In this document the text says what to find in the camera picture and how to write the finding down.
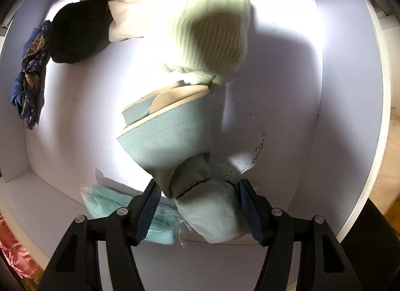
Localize navy blue lace underwear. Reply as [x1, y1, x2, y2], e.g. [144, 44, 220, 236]
[10, 20, 52, 130]

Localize light green knit cloth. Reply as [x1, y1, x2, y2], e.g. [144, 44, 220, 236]
[142, 0, 251, 87]

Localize white drawer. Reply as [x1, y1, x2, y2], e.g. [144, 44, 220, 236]
[0, 0, 393, 248]

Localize teal cloth in plastic bag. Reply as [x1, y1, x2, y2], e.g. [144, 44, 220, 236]
[79, 169, 188, 246]

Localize sage green cloth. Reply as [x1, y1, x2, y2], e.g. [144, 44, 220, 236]
[116, 85, 251, 244]

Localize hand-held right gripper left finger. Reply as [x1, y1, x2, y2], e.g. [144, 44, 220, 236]
[37, 178, 163, 291]

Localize red cloth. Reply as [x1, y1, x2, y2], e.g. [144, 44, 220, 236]
[0, 213, 47, 280]

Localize person's black trousers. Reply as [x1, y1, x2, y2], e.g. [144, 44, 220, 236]
[339, 197, 400, 291]

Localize black cloth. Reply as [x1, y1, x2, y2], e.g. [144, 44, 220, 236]
[47, 0, 112, 64]

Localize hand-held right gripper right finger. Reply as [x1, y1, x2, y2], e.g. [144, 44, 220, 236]
[237, 179, 354, 291]

